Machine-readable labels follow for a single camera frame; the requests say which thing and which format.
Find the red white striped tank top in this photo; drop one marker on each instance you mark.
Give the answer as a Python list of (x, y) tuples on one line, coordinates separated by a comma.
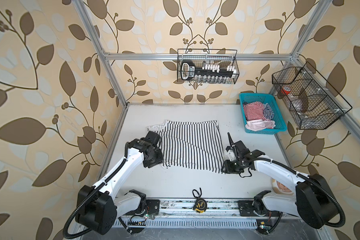
[(254, 111)]

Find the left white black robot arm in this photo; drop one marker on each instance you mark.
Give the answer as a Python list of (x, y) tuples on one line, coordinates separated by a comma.
[(98, 206)]

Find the red capped plastic bottle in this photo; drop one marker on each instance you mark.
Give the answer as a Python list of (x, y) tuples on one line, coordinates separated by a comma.
[(293, 102)]

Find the black white striped tank top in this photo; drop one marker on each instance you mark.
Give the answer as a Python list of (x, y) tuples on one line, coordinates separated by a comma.
[(191, 145)]

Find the right circuit board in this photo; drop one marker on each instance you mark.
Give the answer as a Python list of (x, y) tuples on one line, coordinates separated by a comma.
[(263, 227)]

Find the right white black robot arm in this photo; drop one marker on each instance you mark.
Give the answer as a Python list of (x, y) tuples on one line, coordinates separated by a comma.
[(308, 197)]

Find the right black wire basket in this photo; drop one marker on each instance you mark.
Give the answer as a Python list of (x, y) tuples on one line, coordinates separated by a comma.
[(323, 103)]

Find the pink white tank top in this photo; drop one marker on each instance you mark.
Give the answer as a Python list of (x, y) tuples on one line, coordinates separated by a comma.
[(259, 125)]

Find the teal plastic basket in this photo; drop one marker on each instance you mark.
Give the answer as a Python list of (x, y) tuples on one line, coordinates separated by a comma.
[(246, 98)]

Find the black white tool set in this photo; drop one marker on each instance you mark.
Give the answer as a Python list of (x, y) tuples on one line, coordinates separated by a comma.
[(188, 70)]

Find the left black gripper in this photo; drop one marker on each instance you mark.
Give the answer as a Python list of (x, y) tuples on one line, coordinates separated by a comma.
[(160, 160)]

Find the yellow black tape measure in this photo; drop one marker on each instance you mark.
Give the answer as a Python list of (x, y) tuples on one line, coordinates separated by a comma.
[(200, 205)]

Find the black wire basket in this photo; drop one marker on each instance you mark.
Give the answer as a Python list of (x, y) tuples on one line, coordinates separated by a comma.
[(323, 103), (222, 57)]

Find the navy striped tank top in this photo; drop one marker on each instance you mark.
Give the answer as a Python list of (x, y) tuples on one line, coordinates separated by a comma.
[(268, 113)]

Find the back black wire basket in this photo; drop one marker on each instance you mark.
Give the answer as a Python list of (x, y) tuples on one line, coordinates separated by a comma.
[(222, 57)]

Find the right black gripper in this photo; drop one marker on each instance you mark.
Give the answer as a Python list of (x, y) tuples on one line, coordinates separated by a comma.
[(227, 168)]

